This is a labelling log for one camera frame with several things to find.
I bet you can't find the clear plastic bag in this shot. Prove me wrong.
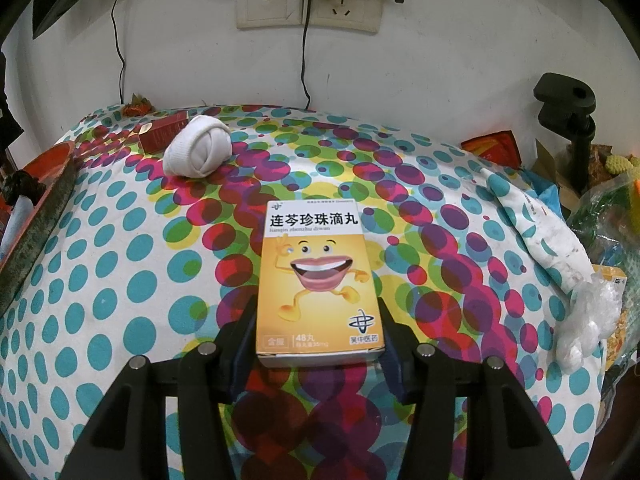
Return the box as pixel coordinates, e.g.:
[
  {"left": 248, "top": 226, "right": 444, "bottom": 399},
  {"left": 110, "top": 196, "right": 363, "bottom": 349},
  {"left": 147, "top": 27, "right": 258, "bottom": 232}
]
[{"left": 555, "top": 270, "right": 626, "bottom": 373}]

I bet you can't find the polka-dot bedsheet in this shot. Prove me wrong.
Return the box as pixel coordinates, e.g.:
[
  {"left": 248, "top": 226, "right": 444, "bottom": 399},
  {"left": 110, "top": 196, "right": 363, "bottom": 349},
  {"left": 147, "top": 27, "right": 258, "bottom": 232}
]
[{"left": 0, "top": 102, "right": 616, "bottom": 480}]

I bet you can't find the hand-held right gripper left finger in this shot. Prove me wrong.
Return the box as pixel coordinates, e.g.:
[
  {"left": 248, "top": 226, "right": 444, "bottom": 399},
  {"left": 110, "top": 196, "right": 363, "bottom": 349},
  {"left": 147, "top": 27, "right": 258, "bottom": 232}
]
[{"left": 59, "top": 297, "right": 261, "bottom": 480}]

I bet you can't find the black hanging cable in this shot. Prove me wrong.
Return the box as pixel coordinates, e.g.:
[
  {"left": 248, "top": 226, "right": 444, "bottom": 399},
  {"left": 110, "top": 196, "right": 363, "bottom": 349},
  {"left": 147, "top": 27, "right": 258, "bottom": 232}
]
[{"left": 300, "top": 0, "right": 313, "bottom": 109}]

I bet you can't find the red round basin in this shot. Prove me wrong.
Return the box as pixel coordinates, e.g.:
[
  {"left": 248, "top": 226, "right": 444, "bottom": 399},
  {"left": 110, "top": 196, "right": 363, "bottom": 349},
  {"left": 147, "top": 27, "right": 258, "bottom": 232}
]
[{"left": 0, "top": 141, "right": 77, "bottom": 286}]

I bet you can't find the white teal printed cloth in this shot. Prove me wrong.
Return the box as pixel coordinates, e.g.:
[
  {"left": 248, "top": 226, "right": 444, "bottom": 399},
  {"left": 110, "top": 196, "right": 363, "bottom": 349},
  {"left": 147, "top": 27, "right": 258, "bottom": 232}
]
[{"left": 480, "top": 167, "right": 592, "bottom": 292}]

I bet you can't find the green plastic bag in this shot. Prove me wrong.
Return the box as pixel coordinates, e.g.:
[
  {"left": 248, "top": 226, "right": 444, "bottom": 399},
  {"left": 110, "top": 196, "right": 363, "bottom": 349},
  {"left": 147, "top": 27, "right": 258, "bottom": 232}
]
[{"left": 570, "top": 172, "right": 640, "bottom": 271}]

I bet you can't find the white wall socket plate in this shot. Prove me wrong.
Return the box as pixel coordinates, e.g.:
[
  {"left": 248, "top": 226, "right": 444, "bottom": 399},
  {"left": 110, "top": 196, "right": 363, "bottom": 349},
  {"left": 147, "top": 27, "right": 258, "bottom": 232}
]
[
  {"left": 304, "top": 0, "right": 386, "bottom": 36},
  {"left": 236, "top": 0, "right": 308, "bottom": 31}
]

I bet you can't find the red orange packet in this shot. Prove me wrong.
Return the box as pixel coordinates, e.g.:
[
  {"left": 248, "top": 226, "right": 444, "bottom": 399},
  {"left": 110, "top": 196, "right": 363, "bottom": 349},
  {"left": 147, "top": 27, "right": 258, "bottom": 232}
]
[{"left": 461, "top": 131, "right": 521, "bottom": 166}]

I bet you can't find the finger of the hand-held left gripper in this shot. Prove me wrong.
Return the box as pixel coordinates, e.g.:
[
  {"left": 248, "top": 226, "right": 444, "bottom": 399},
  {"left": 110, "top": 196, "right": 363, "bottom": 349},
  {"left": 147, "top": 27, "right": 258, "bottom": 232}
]
[{"left": 2, "top": 170, "right": 41, "bottom": 206}]

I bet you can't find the dark red box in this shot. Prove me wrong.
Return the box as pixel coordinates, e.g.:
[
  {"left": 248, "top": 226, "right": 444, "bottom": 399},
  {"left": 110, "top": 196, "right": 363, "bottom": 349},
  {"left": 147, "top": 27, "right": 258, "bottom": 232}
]
[{"left": 139, "top": 112, "right": 188, "bottom": 152}]

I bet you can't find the red snack wrapper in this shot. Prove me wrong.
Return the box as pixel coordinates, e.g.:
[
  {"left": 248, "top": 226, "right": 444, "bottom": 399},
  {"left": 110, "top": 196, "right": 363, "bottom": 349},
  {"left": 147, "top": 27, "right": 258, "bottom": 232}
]
[{"left": 125, "top": 92, "right": 153, "bottom": 116}]

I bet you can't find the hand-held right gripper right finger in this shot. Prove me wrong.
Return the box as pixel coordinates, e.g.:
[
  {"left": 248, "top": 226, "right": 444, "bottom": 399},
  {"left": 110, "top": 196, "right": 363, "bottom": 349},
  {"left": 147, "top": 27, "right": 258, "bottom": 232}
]
[{"left": 377, "top": 297, "right": 576, "bottom": 480}]

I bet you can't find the yellow snack packet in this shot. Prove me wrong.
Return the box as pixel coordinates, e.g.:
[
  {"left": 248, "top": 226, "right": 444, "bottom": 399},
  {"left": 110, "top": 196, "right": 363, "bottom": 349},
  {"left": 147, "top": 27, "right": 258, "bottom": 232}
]
[{"left": 597, "top": 264, "right": 632, "bottom": 358}]

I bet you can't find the long black wall cable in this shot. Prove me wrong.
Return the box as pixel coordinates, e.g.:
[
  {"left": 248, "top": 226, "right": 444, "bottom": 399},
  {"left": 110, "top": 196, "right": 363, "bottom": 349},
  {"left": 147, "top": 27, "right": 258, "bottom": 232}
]
[{"left": 110, "top": 0, "right": 132, "bottom": 107}]

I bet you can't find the light blue sock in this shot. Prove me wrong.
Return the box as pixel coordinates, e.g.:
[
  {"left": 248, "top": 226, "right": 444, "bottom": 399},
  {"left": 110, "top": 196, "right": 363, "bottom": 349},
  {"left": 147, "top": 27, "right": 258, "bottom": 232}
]
[{"left": 0, "top": 195, "right": 37, "bottom": 261}]

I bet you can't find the yellow orange toy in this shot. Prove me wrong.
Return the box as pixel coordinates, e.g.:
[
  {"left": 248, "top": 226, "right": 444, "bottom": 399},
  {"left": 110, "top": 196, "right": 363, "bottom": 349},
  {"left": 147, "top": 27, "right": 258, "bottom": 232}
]
[{"left": 604, "top": 154, "right": 640, "bottom": 177}]

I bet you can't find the white sock ball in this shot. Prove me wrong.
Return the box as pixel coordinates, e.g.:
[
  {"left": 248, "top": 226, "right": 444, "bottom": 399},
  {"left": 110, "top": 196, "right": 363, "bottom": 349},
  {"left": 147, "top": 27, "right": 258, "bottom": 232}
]
[{"left": 164, "top": 115, "right": 232, "bottom": 179}]

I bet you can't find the black clamp stand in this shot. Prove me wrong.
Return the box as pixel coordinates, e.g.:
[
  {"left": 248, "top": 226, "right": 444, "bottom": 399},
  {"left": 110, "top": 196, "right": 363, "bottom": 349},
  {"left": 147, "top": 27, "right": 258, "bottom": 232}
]
[{"left": 532, "top": 74, "right": 598, "bottom": 196}]

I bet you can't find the yellow medicine box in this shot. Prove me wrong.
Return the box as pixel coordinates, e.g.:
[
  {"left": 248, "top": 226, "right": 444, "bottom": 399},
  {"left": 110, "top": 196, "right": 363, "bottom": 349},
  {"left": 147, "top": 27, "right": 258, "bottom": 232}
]
[{"left": 256, "top": 199, "right": 386, "bottom": 367}]

